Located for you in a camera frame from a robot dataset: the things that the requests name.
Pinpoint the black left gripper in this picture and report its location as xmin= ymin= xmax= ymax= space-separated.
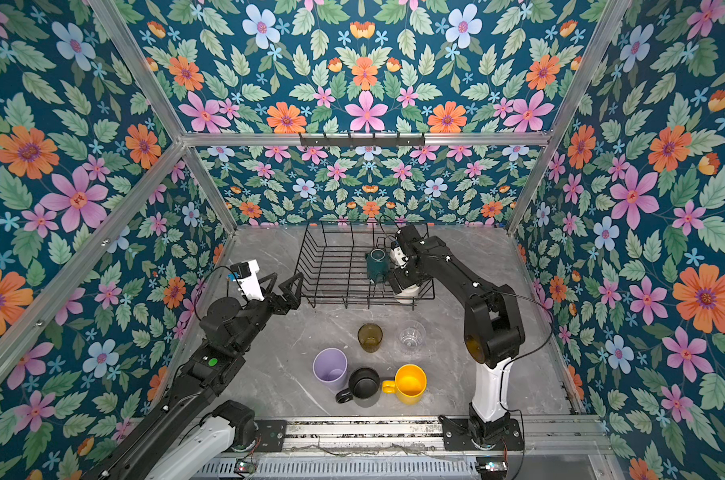
xmin=228 ymin=270 xmax=302 ymax=357

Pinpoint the green mug cream interior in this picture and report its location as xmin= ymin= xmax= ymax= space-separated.
xmin=365 ymin=240 xmax=391 ymax=284

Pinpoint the black wire dish rack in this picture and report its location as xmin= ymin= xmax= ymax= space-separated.
xmin=294 ymin=220 xmax=436 ymax=309

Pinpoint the clear glass cup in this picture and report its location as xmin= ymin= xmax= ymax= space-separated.
xmin=399 ymin=323 xmax=427 ymax=352

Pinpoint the olive green glass cup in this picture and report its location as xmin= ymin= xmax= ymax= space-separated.
xmin=358 ymin=323 xmax=384 ymax=353

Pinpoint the lilac plastic cup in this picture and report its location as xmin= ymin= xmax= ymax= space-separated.
xmin=312 ymin=348 xmax=348 ymax=392

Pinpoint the red interior white mug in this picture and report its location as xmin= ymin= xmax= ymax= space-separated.
xmin=395 ymin=284 xmax=422 ymax=305

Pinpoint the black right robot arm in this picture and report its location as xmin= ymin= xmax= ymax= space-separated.
xmin=388 ymin=224 xmax=526 ymax=447

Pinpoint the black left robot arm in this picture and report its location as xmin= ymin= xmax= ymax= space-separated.
xmin=85 ymin=273 xmax=304 ymax=479

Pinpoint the yellow mug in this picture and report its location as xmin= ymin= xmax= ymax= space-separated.
xmin=382 ymin=364 xmax=429 ymax=405

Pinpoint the black mug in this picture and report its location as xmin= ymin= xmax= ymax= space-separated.
xmin=336 ymin=367 xmax=382 ymax=408

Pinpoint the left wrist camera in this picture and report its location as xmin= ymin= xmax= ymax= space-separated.
xmin=228 ymin=259 xmax=264 ymax=301

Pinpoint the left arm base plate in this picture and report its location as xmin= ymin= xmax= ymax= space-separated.
xmin=242 ymin=419 xmax=288 ymax=453

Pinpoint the black hook rail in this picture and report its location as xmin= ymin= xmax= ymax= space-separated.
xmin=298 ymin=133 xmax=427 ymax=148

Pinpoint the aluminium front rail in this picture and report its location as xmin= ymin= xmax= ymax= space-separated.
xmin=273 ymin=414 xmax=613 ymax=456

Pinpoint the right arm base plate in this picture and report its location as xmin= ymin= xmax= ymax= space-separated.
xmin=438 ymin=414 xmax=525 ymax=451

